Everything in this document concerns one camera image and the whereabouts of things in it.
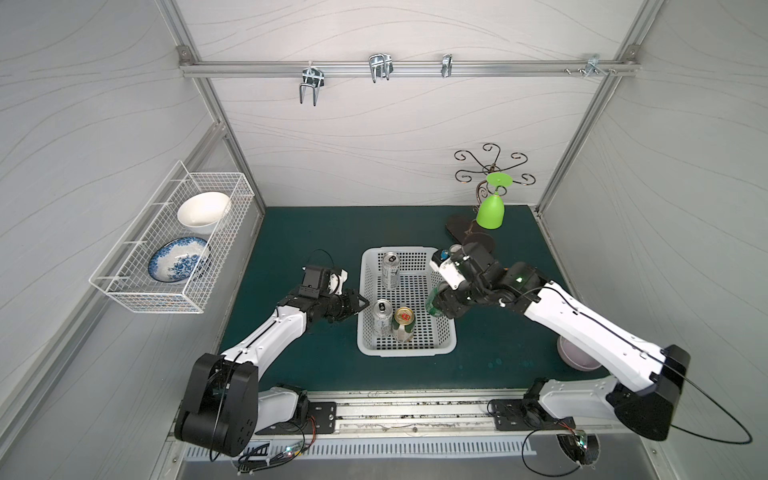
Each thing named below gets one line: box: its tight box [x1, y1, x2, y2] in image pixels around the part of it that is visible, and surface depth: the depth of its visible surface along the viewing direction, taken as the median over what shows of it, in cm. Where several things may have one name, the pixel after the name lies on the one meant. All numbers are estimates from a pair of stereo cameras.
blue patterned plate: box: [148, 236, 210, 283], surface depth 65 cm
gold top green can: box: [392, 306, 416, 343], surface depth 81 cm
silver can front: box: [373, 298, 393, 337], surface depth 80 cm
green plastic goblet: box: [476, 172, 513, 230], surface depth 92 cm
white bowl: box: [177, 191, 231, 234], surface depth 73 cm
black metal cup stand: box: [446, 143, 536, 247], surface depth 93 cm
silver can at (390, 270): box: [382, 251, 401, 291], surface depth 90 cm
